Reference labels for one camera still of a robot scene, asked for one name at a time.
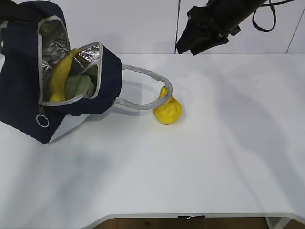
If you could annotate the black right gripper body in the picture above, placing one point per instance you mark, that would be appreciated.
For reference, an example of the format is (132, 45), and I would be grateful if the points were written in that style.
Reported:
(203, 23)

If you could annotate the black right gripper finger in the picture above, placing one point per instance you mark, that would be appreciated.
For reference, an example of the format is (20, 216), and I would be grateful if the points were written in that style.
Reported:
(187, 41)
(208, 44)

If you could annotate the yellow pear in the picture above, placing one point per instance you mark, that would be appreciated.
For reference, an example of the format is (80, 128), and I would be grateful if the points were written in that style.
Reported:
(169, 112)

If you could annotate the glass container green lid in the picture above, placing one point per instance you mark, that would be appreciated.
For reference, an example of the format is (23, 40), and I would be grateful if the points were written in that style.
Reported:
(83, 84)

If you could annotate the yellow banana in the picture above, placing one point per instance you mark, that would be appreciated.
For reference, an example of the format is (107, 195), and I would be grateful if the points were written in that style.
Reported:
(59, 76)

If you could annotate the navy insulated lunch bag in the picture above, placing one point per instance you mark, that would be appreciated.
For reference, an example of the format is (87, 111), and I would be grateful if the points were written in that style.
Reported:
(32, 50)

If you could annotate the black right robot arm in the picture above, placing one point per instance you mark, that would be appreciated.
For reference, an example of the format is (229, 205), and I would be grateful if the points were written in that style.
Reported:
(232, 12)

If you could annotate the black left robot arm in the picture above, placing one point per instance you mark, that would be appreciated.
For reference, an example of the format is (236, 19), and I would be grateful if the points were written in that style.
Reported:
(10, 11)

